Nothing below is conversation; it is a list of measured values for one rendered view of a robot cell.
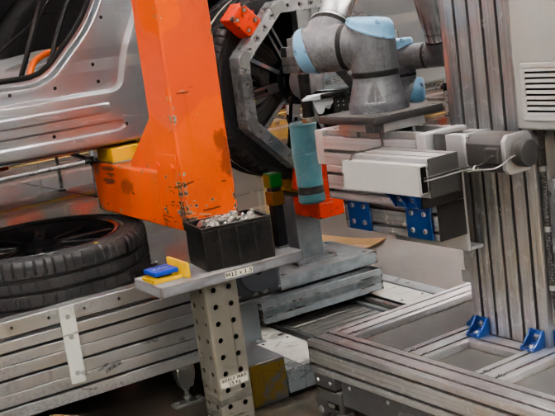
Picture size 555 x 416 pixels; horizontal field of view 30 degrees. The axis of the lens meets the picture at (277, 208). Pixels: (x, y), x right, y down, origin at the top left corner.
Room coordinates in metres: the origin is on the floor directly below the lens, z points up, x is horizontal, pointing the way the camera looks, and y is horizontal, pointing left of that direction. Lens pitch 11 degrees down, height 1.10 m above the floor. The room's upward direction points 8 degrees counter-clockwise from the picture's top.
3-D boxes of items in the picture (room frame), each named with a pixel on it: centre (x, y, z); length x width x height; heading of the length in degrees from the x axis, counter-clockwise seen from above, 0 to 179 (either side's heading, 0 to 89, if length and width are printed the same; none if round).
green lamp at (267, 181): (2.80, 0.00, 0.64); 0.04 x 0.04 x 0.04; 30
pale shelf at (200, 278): (2.71, 0.17, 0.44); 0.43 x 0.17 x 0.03; 120
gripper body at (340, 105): (3.08, -0.26, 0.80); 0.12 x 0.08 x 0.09; 75
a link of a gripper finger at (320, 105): (3.05, -0.16, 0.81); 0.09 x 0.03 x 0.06; 111
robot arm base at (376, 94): (2.57, -0.29, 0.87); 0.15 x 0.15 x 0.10
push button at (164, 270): (2.62, 0.32, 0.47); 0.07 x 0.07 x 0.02; 30
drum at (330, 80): (3.34, -0.20, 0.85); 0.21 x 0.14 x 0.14; 30
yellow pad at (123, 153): (3.37, 0.48, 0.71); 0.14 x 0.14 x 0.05; 30
